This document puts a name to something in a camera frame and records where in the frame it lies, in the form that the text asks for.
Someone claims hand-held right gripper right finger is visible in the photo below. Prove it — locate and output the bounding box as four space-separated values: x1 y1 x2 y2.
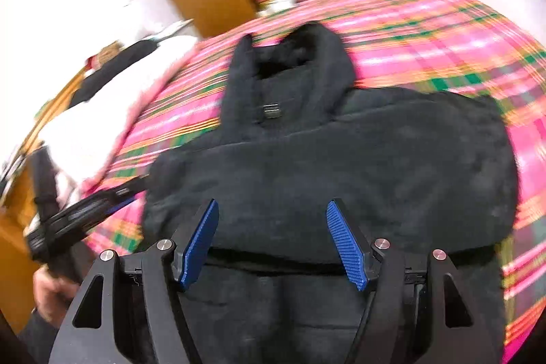
326 199 501 364

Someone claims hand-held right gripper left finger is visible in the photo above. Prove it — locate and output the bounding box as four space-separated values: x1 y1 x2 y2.
48 199 220 364

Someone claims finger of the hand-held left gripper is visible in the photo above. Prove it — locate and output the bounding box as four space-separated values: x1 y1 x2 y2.
83 175 151 226

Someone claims black fleece jacket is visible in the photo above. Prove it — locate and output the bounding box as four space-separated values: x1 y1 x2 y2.
141 22 522 364

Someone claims person's left forearm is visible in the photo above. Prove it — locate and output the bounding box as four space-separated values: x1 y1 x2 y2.
16 309 61 364

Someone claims person's left hand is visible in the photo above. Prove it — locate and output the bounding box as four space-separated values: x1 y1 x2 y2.
33 265 80 327

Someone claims wooden bed headboard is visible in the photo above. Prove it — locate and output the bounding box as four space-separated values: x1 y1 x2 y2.
0 65 88 333

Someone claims white pink fluffy blanket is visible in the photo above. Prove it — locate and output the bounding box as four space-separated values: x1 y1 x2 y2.
40 35 202 196

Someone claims black garment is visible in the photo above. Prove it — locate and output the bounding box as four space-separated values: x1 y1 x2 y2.
67 40 158 110

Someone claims pink plaid bed sheet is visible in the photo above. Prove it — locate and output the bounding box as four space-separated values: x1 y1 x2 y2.
79 0 546 364

